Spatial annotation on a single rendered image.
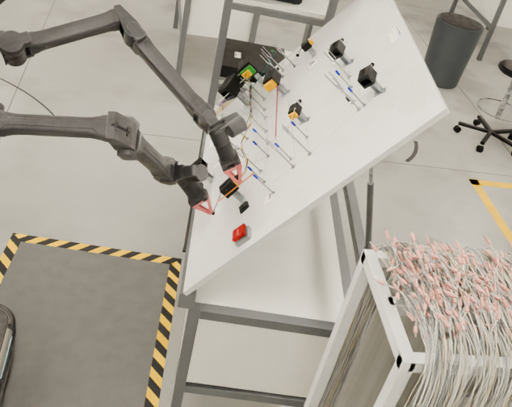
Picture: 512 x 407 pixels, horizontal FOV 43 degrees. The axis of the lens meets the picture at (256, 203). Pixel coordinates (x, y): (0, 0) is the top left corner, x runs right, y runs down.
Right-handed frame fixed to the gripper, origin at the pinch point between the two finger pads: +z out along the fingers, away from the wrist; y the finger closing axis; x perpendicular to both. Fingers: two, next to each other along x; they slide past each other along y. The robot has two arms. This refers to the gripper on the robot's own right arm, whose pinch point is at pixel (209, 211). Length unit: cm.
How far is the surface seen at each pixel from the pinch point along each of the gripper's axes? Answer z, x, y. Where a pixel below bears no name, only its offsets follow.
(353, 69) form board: -8, -69, 20
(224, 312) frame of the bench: 23.6, 12.4, -23.3
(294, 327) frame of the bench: 41.2, -4.7, -27.9
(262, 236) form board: 1.2, -15.4, -29.9
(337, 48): -16, -68, 24
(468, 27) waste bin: 176, -217, 365
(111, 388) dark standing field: 58, 88, 16
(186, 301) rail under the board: 12.3, 19.9, -22.9
